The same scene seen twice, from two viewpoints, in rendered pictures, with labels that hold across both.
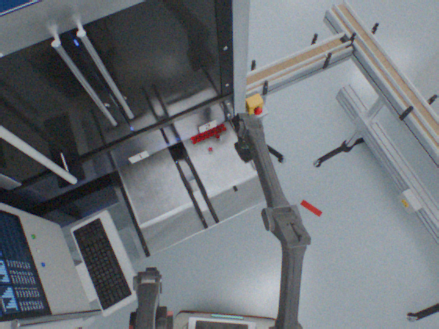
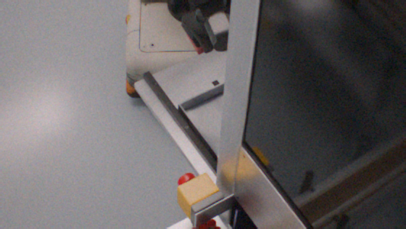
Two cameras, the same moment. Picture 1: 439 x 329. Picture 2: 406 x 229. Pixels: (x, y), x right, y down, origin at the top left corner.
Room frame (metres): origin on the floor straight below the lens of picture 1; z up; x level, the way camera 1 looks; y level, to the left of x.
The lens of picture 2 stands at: (1.46, -0.38, 2.19)
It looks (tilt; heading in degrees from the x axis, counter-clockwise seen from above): 54 degrees down; 163
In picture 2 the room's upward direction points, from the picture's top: 3 degrees clockwise
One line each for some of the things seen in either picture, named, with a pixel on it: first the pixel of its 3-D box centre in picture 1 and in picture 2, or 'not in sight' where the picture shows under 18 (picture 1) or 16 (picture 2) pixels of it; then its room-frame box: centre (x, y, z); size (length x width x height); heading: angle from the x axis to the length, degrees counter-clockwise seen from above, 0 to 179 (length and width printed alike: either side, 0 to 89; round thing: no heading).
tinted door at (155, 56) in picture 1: (171, 66); not in sight; (0.71, 0.12, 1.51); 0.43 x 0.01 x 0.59; 108
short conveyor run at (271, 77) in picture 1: (289, 66); not in sight; (1.05, -0.42, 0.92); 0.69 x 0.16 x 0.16; 108
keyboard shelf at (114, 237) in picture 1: (98, 265); not in sight; (0.20, 0.63, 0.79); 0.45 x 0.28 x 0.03; 21
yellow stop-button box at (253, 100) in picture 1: (253, 103); (199, 199); (0.83, -0.20, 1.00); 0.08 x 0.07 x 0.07; 18
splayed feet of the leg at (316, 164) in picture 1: (345, 148); not in sight; (0.88, -0.92, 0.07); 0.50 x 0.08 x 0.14; 108
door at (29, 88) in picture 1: (38, 122); not in sight; (0.57, 0.55, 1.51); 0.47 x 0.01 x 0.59; 108
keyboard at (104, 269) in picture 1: (100, 262); not in sight; (0.21, 0.61, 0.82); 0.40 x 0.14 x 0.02; 21
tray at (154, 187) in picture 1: (152, 182); not in sight; (0.53, 0.33, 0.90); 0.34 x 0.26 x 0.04; 18
